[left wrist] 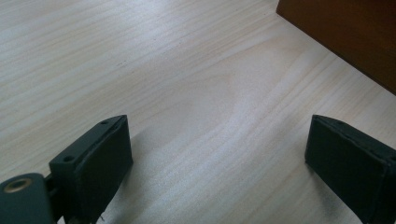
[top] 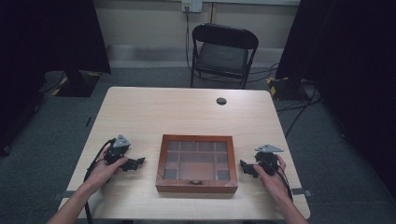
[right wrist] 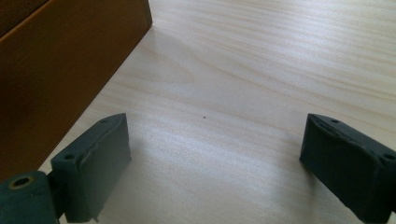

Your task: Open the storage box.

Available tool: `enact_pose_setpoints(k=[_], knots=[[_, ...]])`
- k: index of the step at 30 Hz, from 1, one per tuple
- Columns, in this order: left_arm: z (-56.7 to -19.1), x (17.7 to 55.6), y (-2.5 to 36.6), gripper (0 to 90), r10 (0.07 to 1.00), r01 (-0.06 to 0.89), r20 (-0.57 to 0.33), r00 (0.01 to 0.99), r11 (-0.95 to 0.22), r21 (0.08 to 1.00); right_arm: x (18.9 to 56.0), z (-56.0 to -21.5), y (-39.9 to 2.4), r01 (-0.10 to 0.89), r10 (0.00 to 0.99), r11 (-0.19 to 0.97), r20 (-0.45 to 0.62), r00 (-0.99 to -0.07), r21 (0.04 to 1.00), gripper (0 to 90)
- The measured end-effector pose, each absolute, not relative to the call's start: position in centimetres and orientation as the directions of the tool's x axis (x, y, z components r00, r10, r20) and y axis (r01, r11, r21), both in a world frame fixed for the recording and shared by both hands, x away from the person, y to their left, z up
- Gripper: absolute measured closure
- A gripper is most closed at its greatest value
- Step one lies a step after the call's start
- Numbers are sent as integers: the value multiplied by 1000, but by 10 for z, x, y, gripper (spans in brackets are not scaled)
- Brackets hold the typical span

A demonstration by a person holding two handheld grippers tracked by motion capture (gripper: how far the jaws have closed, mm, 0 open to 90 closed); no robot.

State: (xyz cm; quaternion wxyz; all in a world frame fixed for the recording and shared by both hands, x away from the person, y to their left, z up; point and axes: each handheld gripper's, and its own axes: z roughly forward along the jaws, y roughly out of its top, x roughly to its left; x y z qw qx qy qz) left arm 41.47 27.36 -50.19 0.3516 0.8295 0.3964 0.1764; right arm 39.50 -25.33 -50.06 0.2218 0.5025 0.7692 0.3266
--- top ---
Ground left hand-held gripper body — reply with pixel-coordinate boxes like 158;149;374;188
104;133;132;166

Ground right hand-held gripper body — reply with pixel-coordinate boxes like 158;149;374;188
254;144;285;176

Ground wooden box with glass lid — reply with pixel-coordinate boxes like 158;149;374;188
155;133;239;194

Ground person's right hand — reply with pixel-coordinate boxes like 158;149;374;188
252;154;290;201

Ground person's left hand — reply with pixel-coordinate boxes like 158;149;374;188
88;147;130;191

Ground grey tape strip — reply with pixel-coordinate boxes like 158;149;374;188
51;189;78;201
290;188;313;198

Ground black stand base yellow tape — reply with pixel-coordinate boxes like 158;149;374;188
51;70;102;98
266;76;310;102

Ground black folding chair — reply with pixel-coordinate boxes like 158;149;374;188
190;22;260;91

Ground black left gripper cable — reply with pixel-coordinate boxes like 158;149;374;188
82;138;117;224

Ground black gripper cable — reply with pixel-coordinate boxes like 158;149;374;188
82;138;117;224
274;163;294;202

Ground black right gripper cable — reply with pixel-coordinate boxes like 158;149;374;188
274;163;294;202

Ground black floor cables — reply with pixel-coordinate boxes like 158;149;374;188
248;63;323;138

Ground black cable from outlet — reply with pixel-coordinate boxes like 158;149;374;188
184;5;194;73

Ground white wall outlet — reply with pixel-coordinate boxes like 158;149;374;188
181;0;204;14

